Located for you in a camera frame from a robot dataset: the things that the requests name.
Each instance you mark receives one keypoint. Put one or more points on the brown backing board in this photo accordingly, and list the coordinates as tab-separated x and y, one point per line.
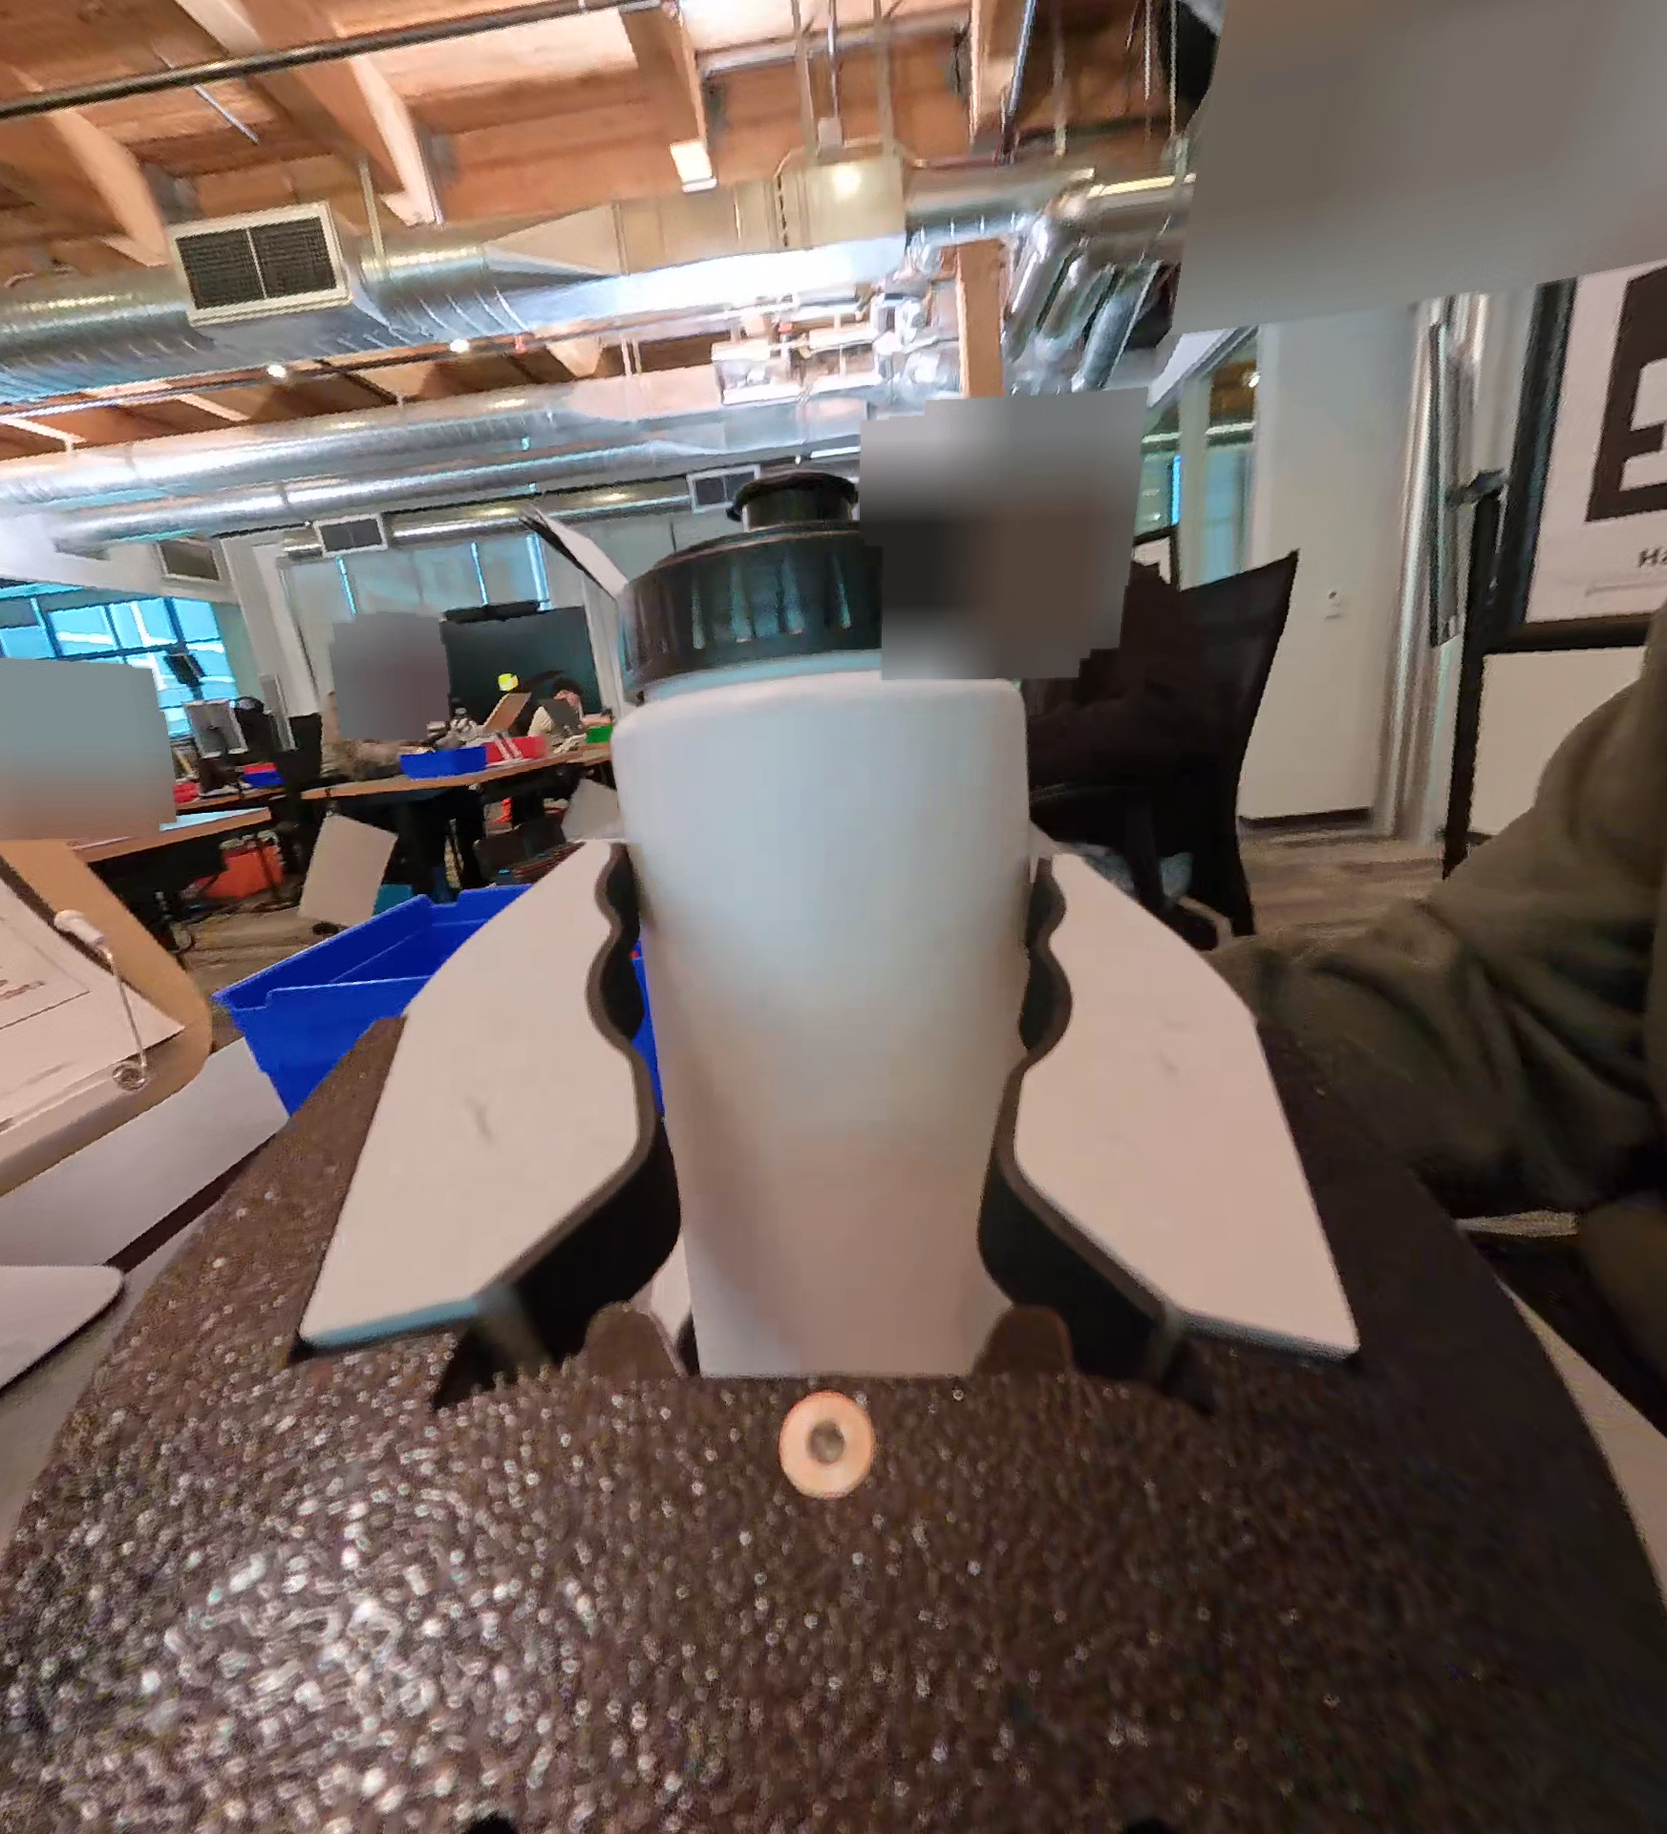
161	932

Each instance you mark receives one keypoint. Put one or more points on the orange bucket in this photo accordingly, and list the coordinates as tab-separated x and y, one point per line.
249	871

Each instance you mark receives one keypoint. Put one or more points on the wooden column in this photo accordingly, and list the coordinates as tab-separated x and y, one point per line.
983	316

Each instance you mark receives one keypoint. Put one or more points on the black monitor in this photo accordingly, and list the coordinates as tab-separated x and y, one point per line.
518	652

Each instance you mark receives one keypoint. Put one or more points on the silver ventilation duct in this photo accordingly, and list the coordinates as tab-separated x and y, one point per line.
491	273
347	460

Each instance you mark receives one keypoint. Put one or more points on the printed instruction sheet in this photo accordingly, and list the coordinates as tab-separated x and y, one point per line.
3	974

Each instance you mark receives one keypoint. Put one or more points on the black mesh office chair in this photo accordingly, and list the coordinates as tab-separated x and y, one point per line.
1179	688

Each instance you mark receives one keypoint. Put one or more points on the grey flat panel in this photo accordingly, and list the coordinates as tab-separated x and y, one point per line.
593	815
347	874

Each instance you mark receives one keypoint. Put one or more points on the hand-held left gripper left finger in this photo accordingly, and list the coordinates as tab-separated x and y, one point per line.
491	1147

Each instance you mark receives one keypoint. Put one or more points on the small blue bin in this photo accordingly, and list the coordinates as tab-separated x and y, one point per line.
447	765

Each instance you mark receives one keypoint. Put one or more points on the black sign stand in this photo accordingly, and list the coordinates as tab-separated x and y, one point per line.
1472	688

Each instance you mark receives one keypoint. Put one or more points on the white air vent grille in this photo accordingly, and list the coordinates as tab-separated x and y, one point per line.
261	266

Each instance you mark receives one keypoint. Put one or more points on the white cylinder with black cap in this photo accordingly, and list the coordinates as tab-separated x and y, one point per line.
819	861

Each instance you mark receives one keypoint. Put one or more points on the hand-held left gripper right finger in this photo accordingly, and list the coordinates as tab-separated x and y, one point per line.
1179	1147

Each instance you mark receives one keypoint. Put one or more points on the fiducial marker sign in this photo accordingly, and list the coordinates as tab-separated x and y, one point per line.
1636	473

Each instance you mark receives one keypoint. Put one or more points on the wooden top desk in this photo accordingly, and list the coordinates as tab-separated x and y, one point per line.
518	771

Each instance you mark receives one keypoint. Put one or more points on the white stand base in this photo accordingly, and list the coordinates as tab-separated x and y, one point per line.
132	1147

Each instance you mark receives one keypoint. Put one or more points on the blue plastic bin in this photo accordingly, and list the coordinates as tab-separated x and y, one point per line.
347	990

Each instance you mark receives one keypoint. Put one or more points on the small red bin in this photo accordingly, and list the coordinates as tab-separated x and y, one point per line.
526	752

